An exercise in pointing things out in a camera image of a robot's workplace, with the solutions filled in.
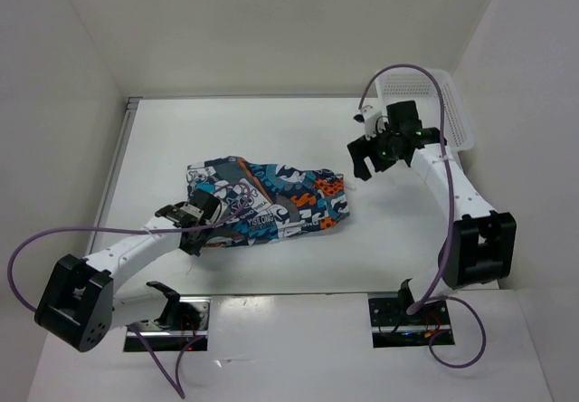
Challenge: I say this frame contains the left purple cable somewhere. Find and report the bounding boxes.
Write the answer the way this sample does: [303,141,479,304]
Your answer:
[7,181,255,398]

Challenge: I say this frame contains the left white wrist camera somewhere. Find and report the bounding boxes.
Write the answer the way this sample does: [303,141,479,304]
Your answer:
[212,197,237,222]

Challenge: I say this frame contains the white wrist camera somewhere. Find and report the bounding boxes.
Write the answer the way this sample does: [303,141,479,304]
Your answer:
[212,197,237,222]
[354,105,386,140]

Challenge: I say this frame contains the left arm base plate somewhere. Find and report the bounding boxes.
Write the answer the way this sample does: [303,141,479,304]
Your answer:
[134,296,212,352]

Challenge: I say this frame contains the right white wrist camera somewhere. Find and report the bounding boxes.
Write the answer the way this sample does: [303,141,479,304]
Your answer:
[354,105,386,140]

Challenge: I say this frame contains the white plastic basket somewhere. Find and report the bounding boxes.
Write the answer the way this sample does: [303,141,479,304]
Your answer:
[375,68,475,152]

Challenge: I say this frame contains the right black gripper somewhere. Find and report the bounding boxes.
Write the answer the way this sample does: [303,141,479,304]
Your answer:
[346,122,401,181]

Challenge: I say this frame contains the colourful patterned shorts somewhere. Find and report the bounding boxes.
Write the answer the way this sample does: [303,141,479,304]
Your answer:
[186,156,350,247]

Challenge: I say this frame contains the aluminium table edge rail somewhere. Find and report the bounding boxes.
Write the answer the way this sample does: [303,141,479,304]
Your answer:
[85,96,144,258]

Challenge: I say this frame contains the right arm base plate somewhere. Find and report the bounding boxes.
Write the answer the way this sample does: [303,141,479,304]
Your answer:
[367,292,455,349]

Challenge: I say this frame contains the purple cable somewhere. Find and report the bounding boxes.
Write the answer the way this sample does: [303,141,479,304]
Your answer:
[357,63,487,369]
[7,181,255,398]

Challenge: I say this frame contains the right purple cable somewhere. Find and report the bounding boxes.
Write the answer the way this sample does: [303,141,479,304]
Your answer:
[357,63,487,369]

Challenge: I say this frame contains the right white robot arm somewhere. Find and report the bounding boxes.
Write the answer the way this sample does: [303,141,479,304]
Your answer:
[347,100,517,323]

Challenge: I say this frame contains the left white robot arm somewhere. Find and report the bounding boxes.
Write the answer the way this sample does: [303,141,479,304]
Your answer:
[34,191,226,352]

